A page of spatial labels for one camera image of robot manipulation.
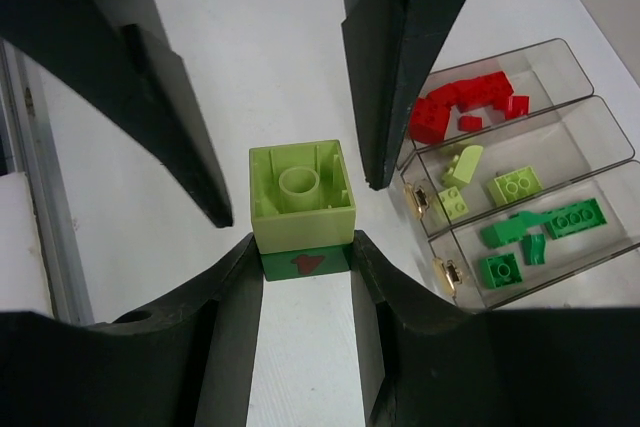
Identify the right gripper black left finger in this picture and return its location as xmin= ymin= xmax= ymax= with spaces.
xmin=1 ymin=236 xmax=263 ymax=426

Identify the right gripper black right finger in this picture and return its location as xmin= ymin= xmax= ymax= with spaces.
xmin=350 ymin=231 xmax=639 ymax=426

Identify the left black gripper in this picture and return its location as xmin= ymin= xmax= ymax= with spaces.
xmin=1 ymin=0 xmax=233 ymax=227

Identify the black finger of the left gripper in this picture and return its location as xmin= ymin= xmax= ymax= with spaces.
xmin=341 ymin=0 xmax=466 ymax=190

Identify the red lego brick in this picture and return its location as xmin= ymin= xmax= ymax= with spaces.
xmin=408 ymin=71 xmax=530 ymax=144

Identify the dark green lego cluster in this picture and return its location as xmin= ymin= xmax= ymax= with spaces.
xmin=478 ymin=211 xmax=550 ymax=290

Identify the dark green square lego brick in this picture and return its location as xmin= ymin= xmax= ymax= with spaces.
xmin=260 ymin=244 xmax=352 ymax=282

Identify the small red lego wedge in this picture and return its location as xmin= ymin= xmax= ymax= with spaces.
xmin=458 ymin=115 xmax=484 ymax=132

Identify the light green 2x3 lego brick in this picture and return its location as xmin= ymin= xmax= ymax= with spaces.
xmin=487 ymin=166 xmax=543 ymax=207

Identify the light green square lego brick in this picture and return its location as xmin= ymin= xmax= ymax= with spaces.
xmin=249 ymin=140 xmax=356 ymax=255

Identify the green 2x4 lego brick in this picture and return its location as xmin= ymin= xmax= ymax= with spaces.
xmin=543 ymin=198 xmax=607 ymax=240

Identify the clear bin for red legos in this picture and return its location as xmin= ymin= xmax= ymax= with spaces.
xmin=419 ymin=38 xmax=594 ymax=140

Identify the clear bin for light green legos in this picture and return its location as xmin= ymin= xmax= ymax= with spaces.
xmin=401 ymin=96 xmax=635 ymax=239

